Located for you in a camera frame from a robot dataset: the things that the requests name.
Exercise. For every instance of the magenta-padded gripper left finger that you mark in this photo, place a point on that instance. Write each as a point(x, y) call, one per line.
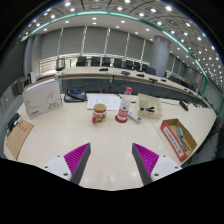
point(75, 160)

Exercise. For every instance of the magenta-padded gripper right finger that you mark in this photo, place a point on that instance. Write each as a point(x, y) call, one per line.
point(148, 160)

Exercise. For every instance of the clear red-capped water bottle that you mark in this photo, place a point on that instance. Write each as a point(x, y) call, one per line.
point(124, 106)

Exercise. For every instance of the open cardboard box red label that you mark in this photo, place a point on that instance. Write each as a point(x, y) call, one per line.
point(173, 140)

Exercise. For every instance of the small teal tool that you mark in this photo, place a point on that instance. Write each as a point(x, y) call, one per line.
point(180, 132)

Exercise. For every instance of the white rectangular remote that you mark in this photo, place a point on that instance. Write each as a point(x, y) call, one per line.
point(135, 117)

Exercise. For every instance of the black tool in tray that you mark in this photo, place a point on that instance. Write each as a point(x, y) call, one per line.
point(148, 109)

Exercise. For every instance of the flat round red coaster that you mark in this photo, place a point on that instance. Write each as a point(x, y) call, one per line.
point(117, 119)

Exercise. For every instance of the red and cream mug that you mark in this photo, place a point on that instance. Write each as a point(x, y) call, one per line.
point(99, 114)

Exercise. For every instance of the flat brown cardboard piece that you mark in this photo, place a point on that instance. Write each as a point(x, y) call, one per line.
point(18, 138)

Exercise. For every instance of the black desk phone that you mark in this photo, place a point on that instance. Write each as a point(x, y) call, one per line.
point(75, 96)

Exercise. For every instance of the white printed paper sheet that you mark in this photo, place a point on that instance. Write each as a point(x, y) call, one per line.
point(103, 101)

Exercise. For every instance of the black desk device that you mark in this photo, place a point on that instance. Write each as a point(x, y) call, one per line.
point(14, 120)

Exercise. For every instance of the long curved conference desk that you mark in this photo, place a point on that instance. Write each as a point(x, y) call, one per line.
point(93, 72)

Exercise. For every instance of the row of black office chairs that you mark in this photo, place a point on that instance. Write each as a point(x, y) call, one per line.
point(116, 62)

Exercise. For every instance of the round ceiling lights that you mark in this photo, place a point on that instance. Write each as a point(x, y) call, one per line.
point(141, 14)

